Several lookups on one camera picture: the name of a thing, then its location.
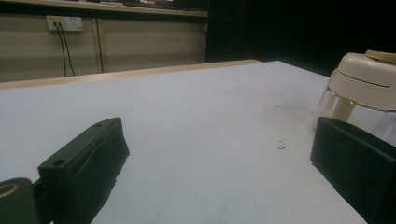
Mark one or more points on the white wall socket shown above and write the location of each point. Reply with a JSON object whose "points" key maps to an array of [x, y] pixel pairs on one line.
{"points": [[70, 23]]}

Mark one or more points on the white table cover sheet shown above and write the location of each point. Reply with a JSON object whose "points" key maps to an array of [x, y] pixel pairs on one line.
{"points": [[202, 124]]}

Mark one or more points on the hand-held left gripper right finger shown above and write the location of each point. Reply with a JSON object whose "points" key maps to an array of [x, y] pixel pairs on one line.
{"points": [[358, 161]]}

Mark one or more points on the clear bottle with cream lid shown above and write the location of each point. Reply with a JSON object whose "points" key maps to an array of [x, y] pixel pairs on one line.
{"points": [[358, 81]]}

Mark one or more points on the wooden table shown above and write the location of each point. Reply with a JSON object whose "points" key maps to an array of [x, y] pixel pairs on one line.
{"points": [[124, 74]]}

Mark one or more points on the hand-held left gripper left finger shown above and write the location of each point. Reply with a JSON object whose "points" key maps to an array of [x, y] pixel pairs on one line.
{"points": [[81, 161]]}

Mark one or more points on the black curtain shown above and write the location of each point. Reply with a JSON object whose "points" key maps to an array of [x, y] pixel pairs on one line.
{"points": [[295, 28]]}

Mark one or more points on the long wall shelf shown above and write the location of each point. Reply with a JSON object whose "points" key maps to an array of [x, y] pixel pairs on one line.
{"points": [[93, 6]]}

